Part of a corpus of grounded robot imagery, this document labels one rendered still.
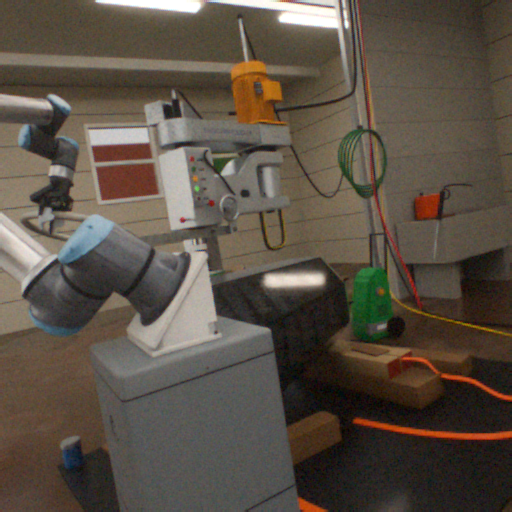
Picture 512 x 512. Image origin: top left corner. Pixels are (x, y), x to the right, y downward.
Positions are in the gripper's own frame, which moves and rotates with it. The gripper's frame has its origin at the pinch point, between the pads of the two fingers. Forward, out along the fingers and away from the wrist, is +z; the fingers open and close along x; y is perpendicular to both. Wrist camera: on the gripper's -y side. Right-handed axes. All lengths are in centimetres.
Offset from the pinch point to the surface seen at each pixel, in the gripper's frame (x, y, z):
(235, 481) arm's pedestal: -28, 91, 69
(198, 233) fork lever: 72, 35, -21
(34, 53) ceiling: 320, -341, -342
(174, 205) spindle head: 67, 21, -34
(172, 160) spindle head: 57, 21, -56
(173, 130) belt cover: 49, 23, -69
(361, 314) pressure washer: 235, 126, -2
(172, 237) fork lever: 58, 27, -14
